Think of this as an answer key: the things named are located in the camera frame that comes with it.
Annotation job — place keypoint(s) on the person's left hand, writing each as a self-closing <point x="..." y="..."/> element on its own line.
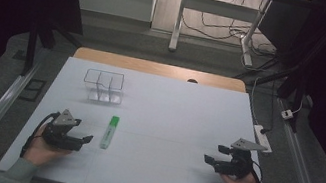
<point x="38" y="151"/>

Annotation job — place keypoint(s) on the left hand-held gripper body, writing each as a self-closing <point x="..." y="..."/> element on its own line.
<point x="58" y="135"/>

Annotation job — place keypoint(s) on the black floor socket frame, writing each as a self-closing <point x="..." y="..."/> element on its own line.
<point x="32" y="90"/>

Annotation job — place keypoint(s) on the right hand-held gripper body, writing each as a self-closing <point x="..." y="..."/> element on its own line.
<point x="237" y="165"/>

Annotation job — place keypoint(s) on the white table sheet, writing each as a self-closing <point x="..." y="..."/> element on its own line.
<point x="156" y="158"/>

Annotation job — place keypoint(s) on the green highlighter pen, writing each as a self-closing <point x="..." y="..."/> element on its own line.
<point x="109" y="132"/>

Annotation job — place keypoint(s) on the black stand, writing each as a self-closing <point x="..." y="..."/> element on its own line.
<point x="35" y="45"/>
<point x="292" y="73"/>

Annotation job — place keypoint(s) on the clear acrylic organizer box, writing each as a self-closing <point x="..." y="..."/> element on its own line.
<point x="104" y="88"/>

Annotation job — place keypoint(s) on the white power strip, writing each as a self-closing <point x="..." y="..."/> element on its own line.
<point x="262" y="138"/>

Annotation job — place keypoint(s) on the small white adapter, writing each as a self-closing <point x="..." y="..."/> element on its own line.
<point x="287" y="114"/>

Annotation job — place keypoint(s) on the white desk frame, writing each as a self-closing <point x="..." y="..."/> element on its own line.
<point x="219" y="8"/>

